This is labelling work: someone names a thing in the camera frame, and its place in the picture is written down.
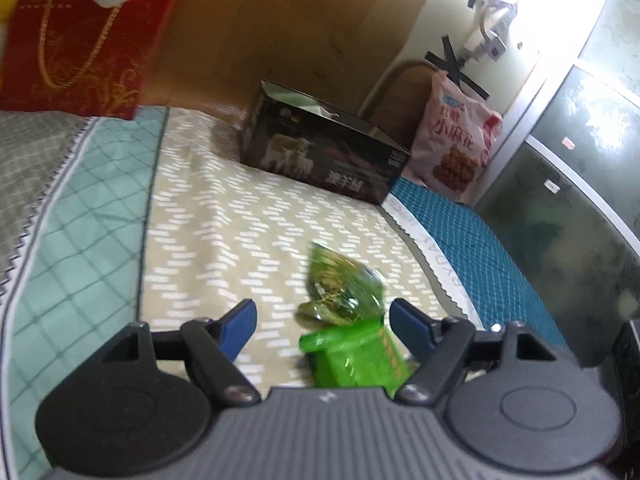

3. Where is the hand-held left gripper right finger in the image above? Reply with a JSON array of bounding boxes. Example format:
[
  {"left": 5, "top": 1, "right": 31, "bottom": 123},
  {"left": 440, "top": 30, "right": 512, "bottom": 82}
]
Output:
[{"left": 390, "top": 297, "right": 558, "bottom": 406}]

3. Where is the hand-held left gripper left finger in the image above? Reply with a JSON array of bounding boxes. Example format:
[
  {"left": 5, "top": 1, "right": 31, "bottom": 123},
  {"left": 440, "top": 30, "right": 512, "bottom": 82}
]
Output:
[{"left": 102, "top": 299, "right": 262, "bottom": 407}]

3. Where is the bright green snack packet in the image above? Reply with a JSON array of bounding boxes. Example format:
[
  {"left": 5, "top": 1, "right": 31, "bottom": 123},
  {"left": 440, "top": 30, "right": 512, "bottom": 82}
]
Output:
[{"left": 299, "top": 322, "right": 417, "bottom": 392}]

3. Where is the clear green snack packet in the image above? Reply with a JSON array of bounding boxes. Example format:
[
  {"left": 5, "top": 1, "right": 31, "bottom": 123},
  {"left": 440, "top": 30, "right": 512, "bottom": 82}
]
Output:
[{"left": 295, "top": 241, "right": 387, "bottom": 327}]

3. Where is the blue textured mat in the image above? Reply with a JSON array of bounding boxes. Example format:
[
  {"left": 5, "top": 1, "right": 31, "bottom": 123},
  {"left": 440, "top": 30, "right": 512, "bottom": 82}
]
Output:
[{"left": 389, "top": 179, "right": 569, "bottom": 352}]

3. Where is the pink snack bag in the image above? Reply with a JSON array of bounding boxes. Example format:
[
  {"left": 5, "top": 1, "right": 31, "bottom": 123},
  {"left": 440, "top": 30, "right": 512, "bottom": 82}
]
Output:
[{"left": 402, "top": 70, "right": 504, "bottom": 204}]

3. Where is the black printed carton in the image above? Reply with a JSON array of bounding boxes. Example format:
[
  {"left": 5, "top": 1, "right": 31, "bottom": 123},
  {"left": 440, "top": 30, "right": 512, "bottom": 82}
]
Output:
[{"left": 239, "top": 79, "right": 412, "bottom": 206}]

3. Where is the dark glass door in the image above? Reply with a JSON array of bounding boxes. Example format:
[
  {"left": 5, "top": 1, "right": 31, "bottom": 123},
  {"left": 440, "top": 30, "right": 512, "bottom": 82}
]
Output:
[{"left": 472, "top": 0, "right": 640, "bottom": 366}]

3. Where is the wooden headboard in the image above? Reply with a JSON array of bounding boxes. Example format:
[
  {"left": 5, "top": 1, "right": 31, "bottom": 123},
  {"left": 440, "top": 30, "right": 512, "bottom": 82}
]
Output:
[{"left": 139, "top": 0, "right": 447, "bottom": 122}]

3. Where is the red gift bag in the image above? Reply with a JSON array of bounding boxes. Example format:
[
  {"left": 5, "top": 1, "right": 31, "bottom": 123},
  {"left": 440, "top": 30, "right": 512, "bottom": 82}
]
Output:
[{"left": 0, "top": 0, "right": 192, "bottom": 121}]

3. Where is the yellow plush toy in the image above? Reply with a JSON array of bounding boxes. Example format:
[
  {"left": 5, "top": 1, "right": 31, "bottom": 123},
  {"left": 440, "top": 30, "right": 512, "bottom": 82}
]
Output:
[{"left": 0, "top": 0, "right": 27, "bottom": 27}]

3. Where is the white wall device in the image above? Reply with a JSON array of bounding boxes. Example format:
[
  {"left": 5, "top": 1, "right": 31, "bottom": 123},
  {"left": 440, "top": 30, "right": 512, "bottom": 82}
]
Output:
[{"left": 461, "top": 0, "right": 517, "bottom": 63}]

